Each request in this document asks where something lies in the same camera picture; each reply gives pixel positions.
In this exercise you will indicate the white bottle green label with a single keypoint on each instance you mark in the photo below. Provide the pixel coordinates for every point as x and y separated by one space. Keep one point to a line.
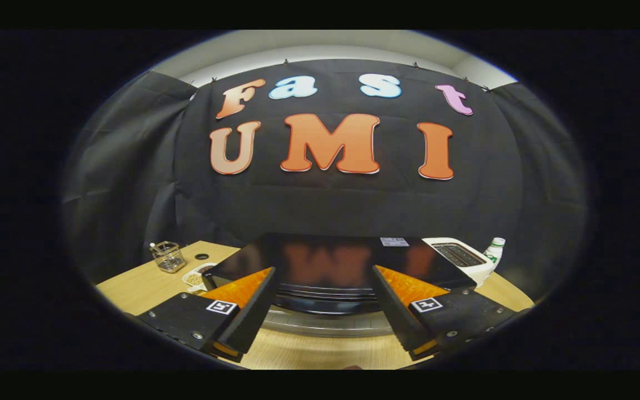
495 253

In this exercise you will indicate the white bread toaster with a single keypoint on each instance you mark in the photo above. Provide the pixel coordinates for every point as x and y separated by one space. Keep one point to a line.
478 272

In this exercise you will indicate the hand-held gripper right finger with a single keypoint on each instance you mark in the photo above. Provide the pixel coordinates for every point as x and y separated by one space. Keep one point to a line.
395 316

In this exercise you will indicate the small white snack dish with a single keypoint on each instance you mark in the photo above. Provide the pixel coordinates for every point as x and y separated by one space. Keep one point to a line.
193 278

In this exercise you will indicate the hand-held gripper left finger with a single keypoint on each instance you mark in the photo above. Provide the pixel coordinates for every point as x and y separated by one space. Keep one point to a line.
249 316

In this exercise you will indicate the black toaster oven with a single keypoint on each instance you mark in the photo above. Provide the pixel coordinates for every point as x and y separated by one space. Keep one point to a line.
325 261

